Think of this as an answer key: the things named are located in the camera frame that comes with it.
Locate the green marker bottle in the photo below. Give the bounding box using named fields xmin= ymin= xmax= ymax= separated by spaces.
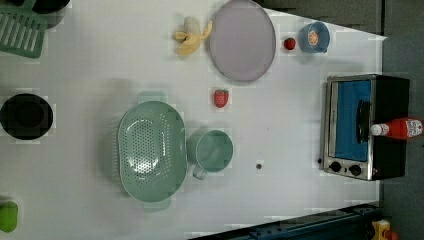
xmin=0 ymin=201 xmax=19 ymax=233

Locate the black toaster oven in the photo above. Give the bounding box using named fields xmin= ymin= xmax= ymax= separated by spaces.
xmin=321 ymin=74 xmax=410 ymax=181

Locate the red plush ketchup bottle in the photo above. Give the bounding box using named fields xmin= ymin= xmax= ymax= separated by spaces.
xmin=370 ymin=117 xmax=423 ymax=140

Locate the grey round plate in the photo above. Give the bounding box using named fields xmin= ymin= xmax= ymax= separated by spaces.
xmin=209 ymin=0 xmax=276 ymax=81

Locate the red strawberry table centre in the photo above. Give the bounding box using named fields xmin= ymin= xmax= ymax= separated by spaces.
xmin=213 ymin=89 xmax=229 ymax=108

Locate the peeled banana toy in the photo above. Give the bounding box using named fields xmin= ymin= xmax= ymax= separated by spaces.
xmin=173 ymin=16 xmax=213 ymax=56

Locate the blue metal frame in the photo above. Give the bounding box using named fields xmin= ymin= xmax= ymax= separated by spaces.
xmin=191 ymin=204 xmax=382 ymax=240

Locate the orange half slice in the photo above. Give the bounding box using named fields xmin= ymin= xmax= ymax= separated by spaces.
xmin=308 ymin=31 xmax=319 ymax=46

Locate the black cylinder cup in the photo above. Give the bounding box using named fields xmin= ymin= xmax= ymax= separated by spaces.
xmin=32 ymin=0 xmax=71 ymax=29
xmin=0 ymin=93 xmax=54 ymax=140

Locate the blue bowl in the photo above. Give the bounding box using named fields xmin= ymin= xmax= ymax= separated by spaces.
xmin=298 ymin=22 xmax=331 ymax=54

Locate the green dish rack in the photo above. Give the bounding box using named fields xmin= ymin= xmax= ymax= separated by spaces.
xmin=0 ymin=0 xmax=47 ymax=59

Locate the black cylinder cup lower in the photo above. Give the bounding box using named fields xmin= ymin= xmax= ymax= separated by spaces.
xmin=0 ymin=93 xmax=54 ymax=140

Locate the red strawberry near bowl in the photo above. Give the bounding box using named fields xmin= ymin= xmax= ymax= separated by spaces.
xmin=283 ymin=38 xmax=296 ymax=51

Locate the green colander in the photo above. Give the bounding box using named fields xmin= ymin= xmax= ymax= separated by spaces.
xmin=117 ymin=91 xmax=188 ymax=213

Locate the black cylinder cup upper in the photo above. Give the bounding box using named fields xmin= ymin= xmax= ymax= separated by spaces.
xmin=32 ymin=0 xmax=71 ymax=29

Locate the green mug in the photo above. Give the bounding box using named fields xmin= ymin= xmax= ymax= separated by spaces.
xmin=187 ymin=129 xmax=234 ymax=180

